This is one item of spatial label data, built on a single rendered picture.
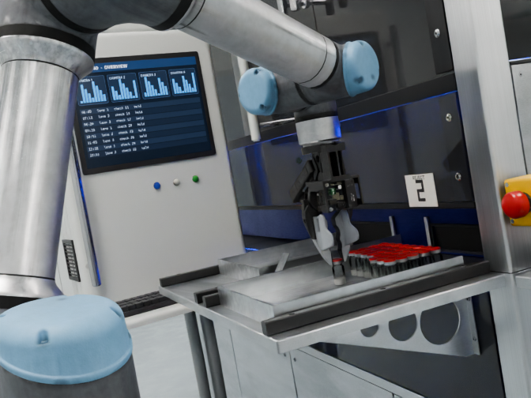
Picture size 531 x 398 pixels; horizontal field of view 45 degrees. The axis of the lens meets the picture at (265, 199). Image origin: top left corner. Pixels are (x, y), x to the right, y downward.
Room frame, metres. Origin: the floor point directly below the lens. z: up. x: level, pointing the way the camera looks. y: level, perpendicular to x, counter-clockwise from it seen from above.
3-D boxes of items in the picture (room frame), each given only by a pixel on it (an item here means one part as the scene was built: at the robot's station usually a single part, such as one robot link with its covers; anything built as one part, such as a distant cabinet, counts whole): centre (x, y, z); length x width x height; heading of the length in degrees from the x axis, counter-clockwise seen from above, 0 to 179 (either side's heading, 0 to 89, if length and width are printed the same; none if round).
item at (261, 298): (1.09, -0.09, 0.90); 0.34 x 0.26 x 0.04; 112
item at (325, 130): (1.12, -0.11, 1.15); 0.08 x 0.08 x 0.05
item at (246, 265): (1.45, -0.07, 0.90); 0.34 x 0.26 x 0.04; 112
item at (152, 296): (1.71, 0.26, 0.82); 0.40 x 0.14 x 0.02; 120
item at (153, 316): (1.73, 0.27, 0.79); 0.45 x 0.28 x 0.03; 120
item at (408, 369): (1.97, 0.04, 0.73); 1.98 x 0.01 x 0.25; 22
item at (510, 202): (0.93, -0.36, 0.99); 0.04 x 0.04 x 0.04; 22
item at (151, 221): (1.90, 0.34, 1.19); 0.50 x 0.19 x 0.78; 120
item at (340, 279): (1.14, -0.11, 0.90); 0.02 x 0.02 x 0.04
